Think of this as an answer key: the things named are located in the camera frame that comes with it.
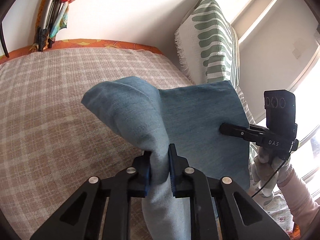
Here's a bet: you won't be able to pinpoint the light blue denim pants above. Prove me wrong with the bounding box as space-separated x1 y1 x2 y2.
82 76 250 239

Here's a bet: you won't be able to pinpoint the right white gloved hand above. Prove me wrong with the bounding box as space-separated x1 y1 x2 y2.
251 146 292 197

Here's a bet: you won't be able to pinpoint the pink plaid bed blanket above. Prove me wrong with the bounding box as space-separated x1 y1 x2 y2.
1 48 190 239

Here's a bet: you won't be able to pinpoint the green white patterned cushion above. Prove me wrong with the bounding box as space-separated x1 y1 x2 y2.
175 0 255 125

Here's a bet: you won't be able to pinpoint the folded tripod with colourful scarf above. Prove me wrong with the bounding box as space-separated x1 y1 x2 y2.
30 0 75 51

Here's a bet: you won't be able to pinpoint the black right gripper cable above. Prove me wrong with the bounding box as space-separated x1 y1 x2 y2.
251 158 288 198

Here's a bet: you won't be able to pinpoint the black ring light tripod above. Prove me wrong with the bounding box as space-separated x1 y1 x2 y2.
0 23 10 58

